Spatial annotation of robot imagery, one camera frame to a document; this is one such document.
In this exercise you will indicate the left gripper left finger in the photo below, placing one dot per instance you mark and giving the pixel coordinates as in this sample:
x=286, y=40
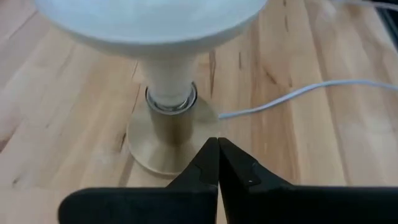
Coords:
x=140, y=207

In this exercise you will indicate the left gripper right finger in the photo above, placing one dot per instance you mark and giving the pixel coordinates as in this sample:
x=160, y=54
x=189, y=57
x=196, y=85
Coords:
x=295, y=207

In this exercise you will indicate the white lightbulb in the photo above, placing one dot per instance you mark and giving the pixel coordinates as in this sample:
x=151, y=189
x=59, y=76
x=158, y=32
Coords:
x=149, y=25

